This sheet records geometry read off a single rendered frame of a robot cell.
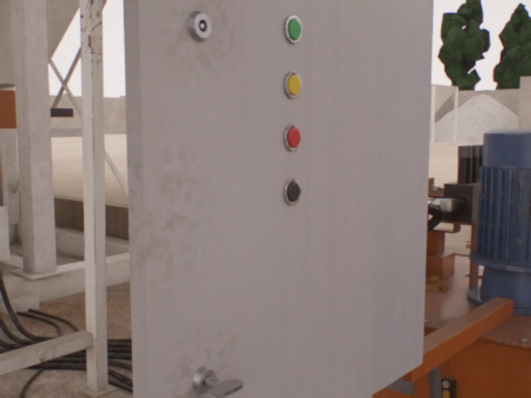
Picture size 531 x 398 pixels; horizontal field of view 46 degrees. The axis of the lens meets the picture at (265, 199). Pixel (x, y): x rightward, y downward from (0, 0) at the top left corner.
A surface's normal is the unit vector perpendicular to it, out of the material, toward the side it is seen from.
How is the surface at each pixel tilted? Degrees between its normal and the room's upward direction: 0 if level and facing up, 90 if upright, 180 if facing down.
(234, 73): 90
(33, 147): 90
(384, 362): 90
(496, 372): 90
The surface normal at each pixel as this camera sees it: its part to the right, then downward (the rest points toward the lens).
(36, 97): 0.76, 0.07
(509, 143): -0.71, 0.08
